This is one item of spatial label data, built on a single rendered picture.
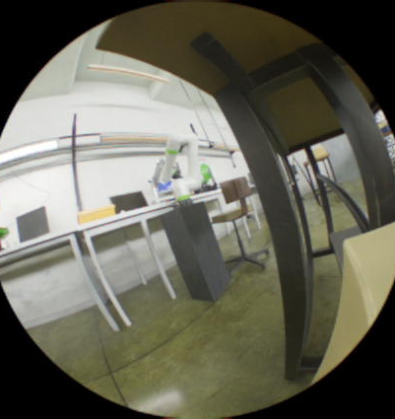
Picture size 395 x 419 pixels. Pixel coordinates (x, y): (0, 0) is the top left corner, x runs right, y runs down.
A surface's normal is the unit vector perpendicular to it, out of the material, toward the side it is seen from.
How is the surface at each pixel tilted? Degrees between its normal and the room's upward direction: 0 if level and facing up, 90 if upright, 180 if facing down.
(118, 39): 180
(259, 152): 90
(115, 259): 90
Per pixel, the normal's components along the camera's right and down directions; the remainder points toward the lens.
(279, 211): -0.62, 0.21
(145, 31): 0.33, 0.95
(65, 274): 0.65, -0.24
